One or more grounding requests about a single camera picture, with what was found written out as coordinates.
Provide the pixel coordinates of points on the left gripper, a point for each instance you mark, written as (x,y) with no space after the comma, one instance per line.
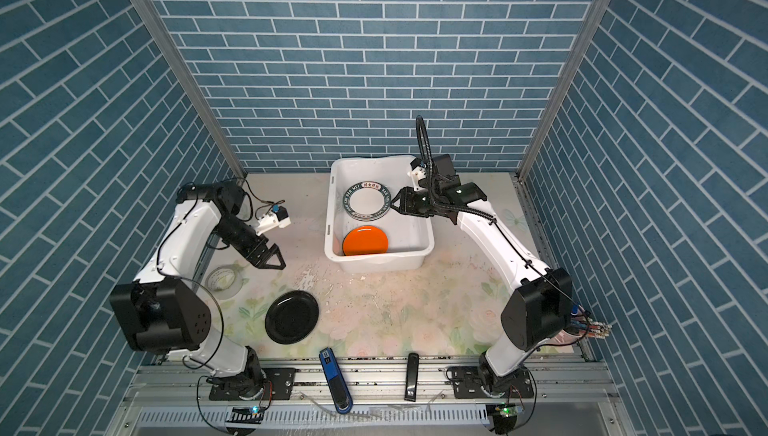
(253,255)

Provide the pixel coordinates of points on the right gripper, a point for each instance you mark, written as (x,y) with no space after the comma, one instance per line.
(407,202)

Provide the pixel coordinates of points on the green rimmed white plate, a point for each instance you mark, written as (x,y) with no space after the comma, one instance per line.
(367,201)

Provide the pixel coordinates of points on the orange plastic plate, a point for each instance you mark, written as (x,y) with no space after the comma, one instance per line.
(365,240)

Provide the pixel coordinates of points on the black plate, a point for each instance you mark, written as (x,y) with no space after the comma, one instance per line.
(291,317)

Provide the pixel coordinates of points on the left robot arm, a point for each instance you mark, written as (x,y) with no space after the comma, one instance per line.
(160,311)

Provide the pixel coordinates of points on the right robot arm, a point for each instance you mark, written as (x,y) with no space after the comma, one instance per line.
(540,306)

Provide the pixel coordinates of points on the white plastic bin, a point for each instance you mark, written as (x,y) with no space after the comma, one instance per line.
(411,239)

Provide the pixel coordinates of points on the blue handheld tool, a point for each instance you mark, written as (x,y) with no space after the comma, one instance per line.
(336,383)

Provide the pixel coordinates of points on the black handheld device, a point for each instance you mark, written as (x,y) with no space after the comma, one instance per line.
(411,377)

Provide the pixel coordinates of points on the pink pen cup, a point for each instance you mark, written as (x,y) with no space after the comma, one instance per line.
(584,325)

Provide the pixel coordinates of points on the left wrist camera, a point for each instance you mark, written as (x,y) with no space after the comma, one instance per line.
(276,217)

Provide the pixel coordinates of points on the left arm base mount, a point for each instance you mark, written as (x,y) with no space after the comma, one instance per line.
(271,383)

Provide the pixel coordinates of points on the aluminium rail frame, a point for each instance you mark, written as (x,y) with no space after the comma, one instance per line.
(558,395)

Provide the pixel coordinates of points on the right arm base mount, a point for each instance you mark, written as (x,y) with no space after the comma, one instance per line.
(475,382)

